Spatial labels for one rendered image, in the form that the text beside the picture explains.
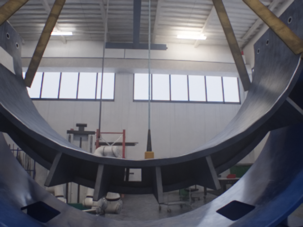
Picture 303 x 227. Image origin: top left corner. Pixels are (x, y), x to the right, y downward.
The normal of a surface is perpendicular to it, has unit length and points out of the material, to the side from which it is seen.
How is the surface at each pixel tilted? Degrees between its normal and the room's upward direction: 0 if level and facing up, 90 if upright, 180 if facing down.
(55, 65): 90
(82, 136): 90
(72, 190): 90
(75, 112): 90
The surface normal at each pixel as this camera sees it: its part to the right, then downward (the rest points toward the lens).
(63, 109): 0.07, -0.22
